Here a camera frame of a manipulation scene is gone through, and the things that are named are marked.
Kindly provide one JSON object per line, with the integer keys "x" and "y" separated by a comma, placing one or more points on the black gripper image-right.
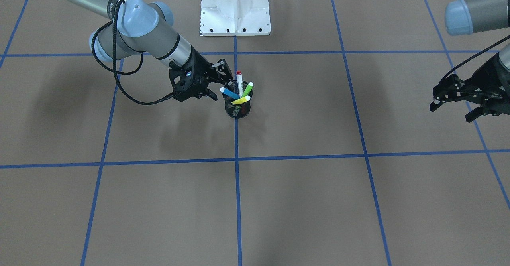
{"x": 491, "y": 83}

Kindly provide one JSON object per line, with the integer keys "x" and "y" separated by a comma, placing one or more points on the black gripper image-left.
{"x": 200, "y": 67}

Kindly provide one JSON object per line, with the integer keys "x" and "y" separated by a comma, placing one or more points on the blue marker pen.
{"x": 229, "y": 93}

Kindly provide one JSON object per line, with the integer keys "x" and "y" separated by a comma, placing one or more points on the red capped white marker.
{"x": 240, "y": 87}

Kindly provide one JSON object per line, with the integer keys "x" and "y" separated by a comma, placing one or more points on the green marker pen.
{"x": 248, "y": 89}

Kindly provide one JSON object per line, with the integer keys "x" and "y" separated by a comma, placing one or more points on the yellow marker pen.
{"x": 242, "y": 100}

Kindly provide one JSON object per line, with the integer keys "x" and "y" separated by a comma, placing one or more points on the black mesh pen cup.
{"x": 239, "y": 111}

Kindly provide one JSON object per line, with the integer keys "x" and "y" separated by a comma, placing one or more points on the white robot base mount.
{"x": 235, "y": 18}

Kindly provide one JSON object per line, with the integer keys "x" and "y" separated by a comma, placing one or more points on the black braided cable image-left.
{"x": 114, "y": 70}

